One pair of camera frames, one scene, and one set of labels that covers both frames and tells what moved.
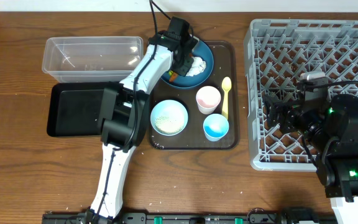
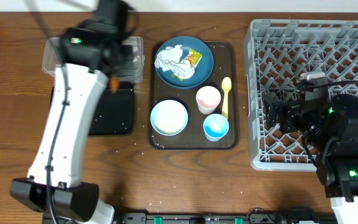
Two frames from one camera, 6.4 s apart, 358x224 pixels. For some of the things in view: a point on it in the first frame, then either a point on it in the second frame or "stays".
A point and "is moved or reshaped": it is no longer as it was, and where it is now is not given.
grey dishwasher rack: (278, 52) stays
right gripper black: (292, 111) stays
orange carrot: (173, 76) is moved or reshaped
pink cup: (207, 98) stays
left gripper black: (184, 70) to (131, 62)
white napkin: (197, 66) is moved or reshaped
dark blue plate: (201, 50) stays
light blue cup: (215, 126) stays
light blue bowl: (169, 117) stays
